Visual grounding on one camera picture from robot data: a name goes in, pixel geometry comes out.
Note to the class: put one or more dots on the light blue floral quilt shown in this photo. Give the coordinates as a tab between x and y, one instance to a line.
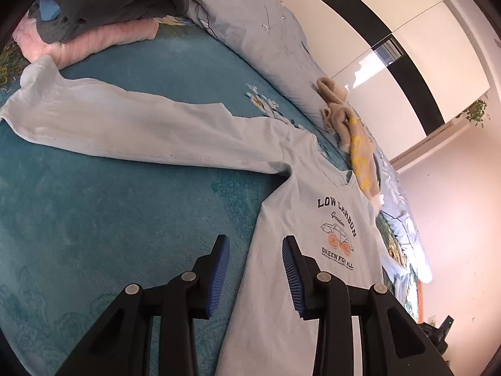
274	35

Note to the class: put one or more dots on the beige sweater with yellow print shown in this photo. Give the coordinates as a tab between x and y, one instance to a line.
360	149

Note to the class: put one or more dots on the orange wooden bed footboard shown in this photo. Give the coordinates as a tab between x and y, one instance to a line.
420	301

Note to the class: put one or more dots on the green potted plant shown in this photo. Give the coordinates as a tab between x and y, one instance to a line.
477	111

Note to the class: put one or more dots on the folded pink garment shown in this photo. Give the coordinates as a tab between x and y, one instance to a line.
98	39

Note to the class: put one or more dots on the white and black wardrobe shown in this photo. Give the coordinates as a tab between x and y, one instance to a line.
422	66

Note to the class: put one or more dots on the teal floral blanket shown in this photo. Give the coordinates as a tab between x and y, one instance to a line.
117	223

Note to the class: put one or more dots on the dark device with green light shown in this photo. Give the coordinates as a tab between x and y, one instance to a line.
440	333

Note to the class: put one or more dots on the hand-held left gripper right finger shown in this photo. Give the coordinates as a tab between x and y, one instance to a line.
293	278

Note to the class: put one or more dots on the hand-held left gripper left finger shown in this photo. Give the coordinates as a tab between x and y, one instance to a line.
219	278

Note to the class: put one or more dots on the folded blue garment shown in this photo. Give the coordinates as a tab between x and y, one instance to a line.
49	11

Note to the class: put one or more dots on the light blue printed shirt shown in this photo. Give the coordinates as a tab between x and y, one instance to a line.
156	125

